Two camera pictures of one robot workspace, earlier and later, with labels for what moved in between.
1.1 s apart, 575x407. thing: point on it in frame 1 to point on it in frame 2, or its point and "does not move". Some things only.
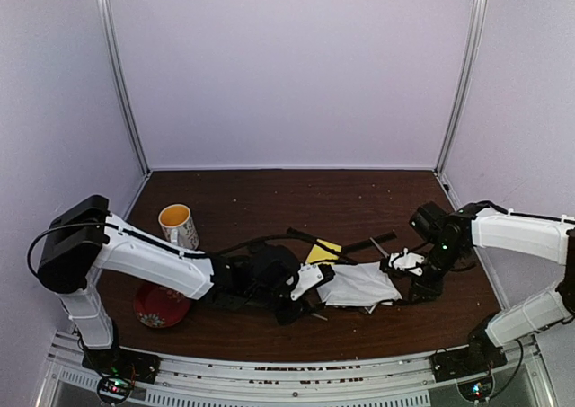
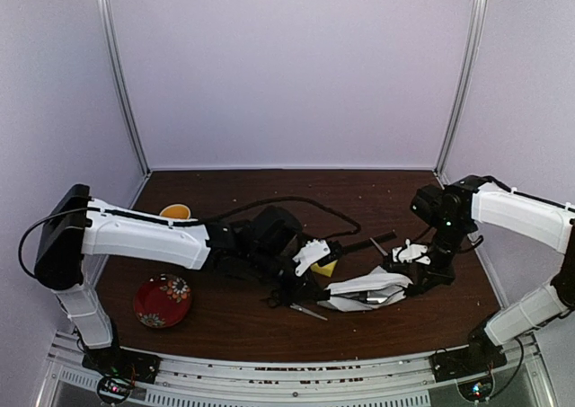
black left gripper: (289, 316) to (305, 290)
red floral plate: (157, 306) does not move
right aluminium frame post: (472, 68) does not move
